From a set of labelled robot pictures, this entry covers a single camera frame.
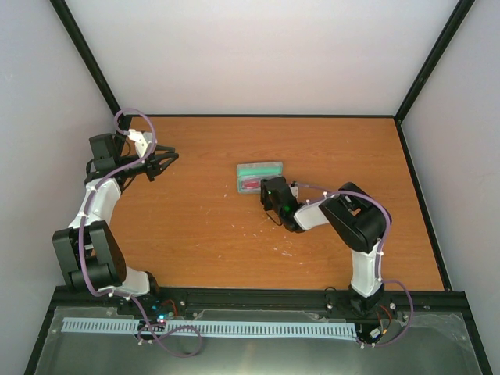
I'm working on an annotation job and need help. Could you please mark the red transparent sunglasses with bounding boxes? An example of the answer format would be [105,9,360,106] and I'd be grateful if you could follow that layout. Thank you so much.
[239,178,260,192]

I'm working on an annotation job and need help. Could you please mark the grey felt glasses case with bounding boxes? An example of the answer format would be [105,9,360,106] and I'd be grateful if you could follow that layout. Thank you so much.
[236,162,284,194]

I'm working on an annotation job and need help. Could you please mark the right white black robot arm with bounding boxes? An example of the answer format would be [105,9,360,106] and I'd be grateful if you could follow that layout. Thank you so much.
[260,177,392,315]

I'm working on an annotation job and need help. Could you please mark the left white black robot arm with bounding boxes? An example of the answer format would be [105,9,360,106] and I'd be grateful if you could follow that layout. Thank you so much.
[52,130,179,315]

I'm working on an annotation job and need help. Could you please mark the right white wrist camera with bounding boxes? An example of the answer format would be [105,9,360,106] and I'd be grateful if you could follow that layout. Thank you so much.
[290,181,299,198]

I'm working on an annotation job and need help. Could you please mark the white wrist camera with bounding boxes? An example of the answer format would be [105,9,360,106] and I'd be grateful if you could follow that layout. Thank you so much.
[127,129,153,158]
[290,181,299,198]

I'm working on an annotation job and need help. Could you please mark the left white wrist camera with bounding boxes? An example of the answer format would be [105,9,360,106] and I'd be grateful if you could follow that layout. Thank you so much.
[127,129,153,158]

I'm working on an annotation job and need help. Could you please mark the light blue slotted cable duct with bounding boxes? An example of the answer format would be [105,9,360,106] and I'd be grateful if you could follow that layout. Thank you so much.
[60,317,357,341]

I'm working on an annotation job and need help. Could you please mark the black aluminium frame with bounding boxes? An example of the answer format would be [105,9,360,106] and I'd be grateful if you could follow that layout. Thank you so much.
[23,0,494,375]

